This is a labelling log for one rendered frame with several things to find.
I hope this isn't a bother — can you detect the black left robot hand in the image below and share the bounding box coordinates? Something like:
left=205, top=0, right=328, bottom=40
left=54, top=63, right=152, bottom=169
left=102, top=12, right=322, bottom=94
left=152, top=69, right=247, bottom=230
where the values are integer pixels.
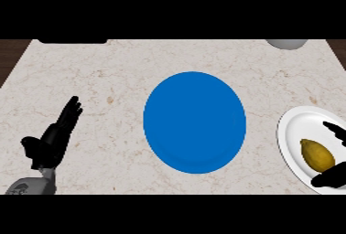
left=20, top=95, right=85, bottom=171

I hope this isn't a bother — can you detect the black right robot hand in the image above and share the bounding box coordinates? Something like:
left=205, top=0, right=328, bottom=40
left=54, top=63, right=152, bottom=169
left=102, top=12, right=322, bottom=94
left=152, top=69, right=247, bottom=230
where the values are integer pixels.
left=309, top=121, right=346, bottom=189

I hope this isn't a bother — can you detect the yellow lemon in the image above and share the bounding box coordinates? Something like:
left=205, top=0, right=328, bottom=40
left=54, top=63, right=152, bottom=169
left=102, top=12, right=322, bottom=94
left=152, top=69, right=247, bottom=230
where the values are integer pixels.
left=298, top=138, right=337, bottom=174

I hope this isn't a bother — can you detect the white plate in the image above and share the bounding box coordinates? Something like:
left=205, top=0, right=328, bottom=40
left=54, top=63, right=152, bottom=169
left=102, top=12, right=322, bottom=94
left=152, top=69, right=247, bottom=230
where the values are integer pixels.
left=275, top=105, right=346, bottom=196

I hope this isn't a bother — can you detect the blue plate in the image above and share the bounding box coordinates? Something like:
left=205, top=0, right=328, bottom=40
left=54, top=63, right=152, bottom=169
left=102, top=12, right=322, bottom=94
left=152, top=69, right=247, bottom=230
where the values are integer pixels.
left=142, top=70, right=247, bottom=175

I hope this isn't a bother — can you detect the black appliance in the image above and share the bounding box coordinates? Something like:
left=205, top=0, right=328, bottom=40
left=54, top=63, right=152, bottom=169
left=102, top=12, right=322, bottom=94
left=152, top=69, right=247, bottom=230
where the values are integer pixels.
left=37, top=38, right=109, bottom=45

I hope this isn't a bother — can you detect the grey round bowl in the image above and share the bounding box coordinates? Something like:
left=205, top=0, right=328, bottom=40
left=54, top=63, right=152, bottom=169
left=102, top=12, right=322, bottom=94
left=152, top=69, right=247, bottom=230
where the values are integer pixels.
left=264, top=38, right=310, bottom=51

